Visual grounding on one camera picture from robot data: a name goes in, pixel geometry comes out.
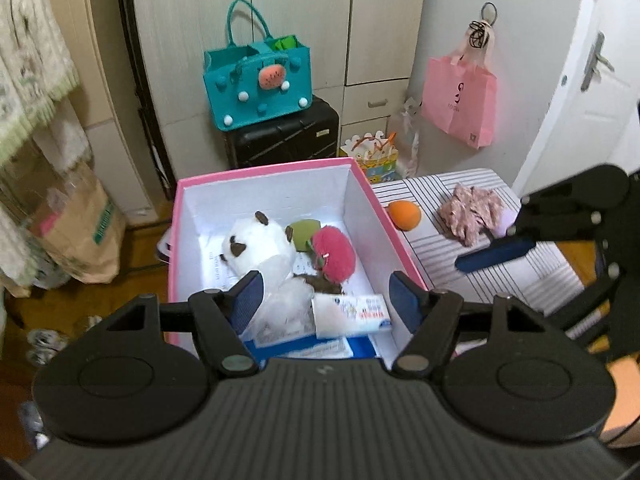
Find white panda plush toy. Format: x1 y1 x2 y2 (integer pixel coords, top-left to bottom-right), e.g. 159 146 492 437
219 211 297 302

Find black hair ties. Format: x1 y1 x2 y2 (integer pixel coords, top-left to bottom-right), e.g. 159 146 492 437
467 2 499 49

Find orange makeup sponge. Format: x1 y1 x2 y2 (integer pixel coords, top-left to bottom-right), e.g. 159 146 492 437
388 200 423 232

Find pink floral cloth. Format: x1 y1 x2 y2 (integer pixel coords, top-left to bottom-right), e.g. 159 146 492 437
438 183 506 247

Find pink cardboard box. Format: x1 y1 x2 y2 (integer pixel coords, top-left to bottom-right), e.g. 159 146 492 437
166 157 429 362

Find black suitcase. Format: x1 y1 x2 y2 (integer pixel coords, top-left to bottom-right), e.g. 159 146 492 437
223 96 341 172

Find striped table cover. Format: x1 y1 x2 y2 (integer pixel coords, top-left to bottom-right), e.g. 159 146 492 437
372 169 613 356

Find pink fluffy strawberry plush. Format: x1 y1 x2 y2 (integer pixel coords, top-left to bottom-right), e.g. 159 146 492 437
307 225 357 282

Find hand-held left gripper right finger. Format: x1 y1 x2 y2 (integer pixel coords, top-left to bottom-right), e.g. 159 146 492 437
388 270 553 381

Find metal door handle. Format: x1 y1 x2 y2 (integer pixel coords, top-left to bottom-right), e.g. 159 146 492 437
581 31 616 93

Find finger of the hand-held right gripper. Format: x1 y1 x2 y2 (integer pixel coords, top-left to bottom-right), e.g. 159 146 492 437
546 260 626 347
455 175 608 274

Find white fluffy hanging garment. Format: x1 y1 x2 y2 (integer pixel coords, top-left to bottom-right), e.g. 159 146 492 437
0 0 82 163

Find teal felt tote bag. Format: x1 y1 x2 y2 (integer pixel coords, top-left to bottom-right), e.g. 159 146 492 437
203 0 314 132

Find pink shopping bag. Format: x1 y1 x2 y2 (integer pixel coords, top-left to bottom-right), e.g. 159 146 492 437
420 29 499 150

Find colourful gift bag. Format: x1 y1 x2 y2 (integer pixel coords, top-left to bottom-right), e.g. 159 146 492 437
340 131 400 184

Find pair of shoes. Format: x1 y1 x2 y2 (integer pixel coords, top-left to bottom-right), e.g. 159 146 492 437
24 314 103 367

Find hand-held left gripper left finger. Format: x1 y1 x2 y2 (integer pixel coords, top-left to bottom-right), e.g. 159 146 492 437
100 270 266 380

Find beige wardrobe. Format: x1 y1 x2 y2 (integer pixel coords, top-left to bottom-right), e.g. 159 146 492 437
80 0 431 221

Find brown paper bag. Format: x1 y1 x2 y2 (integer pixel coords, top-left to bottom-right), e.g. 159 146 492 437
29 166 127 287

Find white door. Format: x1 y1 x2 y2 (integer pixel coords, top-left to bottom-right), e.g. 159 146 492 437
510 0 640 198

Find green makeup sponge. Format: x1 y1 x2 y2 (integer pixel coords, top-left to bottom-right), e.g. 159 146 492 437
288 219 321 253

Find clear plastic bag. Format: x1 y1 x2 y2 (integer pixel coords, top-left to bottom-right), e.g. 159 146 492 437
396 96 422 179

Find white tissue pack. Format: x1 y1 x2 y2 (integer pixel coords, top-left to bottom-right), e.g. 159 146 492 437
311 293 392 339

